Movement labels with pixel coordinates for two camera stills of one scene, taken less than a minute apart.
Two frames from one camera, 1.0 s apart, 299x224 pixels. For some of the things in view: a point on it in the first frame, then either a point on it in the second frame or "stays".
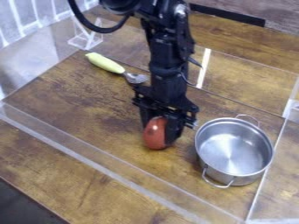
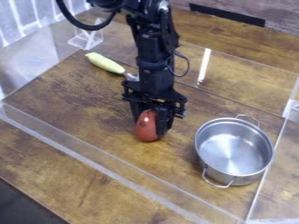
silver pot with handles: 235,150 stays
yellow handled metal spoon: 110,65 stays
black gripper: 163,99 → 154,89
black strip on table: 258,22 stays
